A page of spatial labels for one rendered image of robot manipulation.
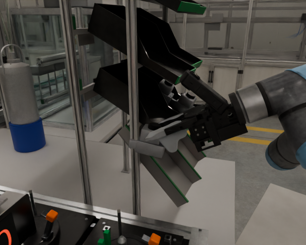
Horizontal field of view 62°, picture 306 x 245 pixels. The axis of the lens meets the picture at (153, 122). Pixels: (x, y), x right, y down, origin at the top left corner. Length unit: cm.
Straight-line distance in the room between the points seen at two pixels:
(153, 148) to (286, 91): 29
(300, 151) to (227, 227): 48
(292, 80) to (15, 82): 115
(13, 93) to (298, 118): 119
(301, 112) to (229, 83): 405
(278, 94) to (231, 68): 399
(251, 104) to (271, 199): 63
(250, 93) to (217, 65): 398
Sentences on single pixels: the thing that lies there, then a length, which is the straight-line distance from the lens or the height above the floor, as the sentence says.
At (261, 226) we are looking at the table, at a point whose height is 86.
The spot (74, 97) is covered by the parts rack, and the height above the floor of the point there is 129.
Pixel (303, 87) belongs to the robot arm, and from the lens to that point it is 55.
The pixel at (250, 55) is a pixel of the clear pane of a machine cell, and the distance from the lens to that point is 449.
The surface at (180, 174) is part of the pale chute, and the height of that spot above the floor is 103.
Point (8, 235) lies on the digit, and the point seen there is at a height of 120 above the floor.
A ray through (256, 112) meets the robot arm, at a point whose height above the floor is 132.
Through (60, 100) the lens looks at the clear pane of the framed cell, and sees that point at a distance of 164.
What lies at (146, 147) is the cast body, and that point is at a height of 122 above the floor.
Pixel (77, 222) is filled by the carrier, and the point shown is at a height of 97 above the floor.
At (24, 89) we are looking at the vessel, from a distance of 137.
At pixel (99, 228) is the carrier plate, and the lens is 76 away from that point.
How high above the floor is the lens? 149
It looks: 22 degrees down
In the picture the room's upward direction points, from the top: straight up
